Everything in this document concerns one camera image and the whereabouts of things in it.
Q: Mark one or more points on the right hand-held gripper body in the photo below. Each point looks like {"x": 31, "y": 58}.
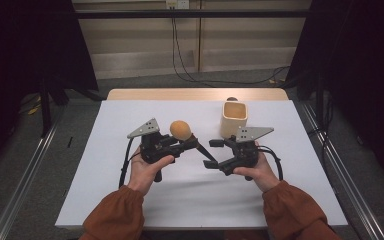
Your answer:
{"x": 245, "y": 153}

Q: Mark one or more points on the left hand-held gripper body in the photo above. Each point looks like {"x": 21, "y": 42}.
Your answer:
{"x": 151, "y": 150}

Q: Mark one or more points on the large round makeup brush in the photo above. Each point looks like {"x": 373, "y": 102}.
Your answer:
{"x": 180, "y": 130}

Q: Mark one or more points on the cream square cup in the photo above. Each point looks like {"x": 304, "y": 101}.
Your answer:
{"x": 228, "y": 126}

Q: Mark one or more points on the person's left hand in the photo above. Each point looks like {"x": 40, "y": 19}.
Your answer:
{"x": 143, "y": 176}

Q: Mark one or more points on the person's right hand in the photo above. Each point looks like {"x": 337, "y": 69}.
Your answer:
{"x": 263, "y": 175}

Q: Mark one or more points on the wooden table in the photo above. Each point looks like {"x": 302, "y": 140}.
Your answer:
{"x": 180, "y": 94}

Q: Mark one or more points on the small dark round object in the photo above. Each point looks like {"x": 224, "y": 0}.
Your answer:
{"x": 232, "y": 98}

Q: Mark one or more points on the white table sheet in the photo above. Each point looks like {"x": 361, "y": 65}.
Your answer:
{"x": 96, "y": 166}

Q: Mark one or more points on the small black floor object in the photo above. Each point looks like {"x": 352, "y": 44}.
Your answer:
{"x": 70, "y": 142}

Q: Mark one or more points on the black metal stand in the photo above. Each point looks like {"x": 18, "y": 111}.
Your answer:
{"x": 45, "y": 110}

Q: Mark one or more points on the yellow floor tape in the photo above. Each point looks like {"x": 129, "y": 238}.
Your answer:
{"x": 33, "y": 110}

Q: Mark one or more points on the black horizontal bar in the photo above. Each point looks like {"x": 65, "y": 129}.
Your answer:
{"x": 130, "y": 14}

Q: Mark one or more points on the black curtain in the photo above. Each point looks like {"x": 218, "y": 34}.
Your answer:
{"x": 20, "y": 50}
{"x": 363, "y": 66}

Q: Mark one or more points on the aluminium floor rail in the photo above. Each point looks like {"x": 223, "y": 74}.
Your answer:
{"x": 22, "y": 190}
{"x": 360, "y": 208}

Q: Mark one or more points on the white wall socket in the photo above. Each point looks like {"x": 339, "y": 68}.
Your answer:
{"x": 176, "y": 4}

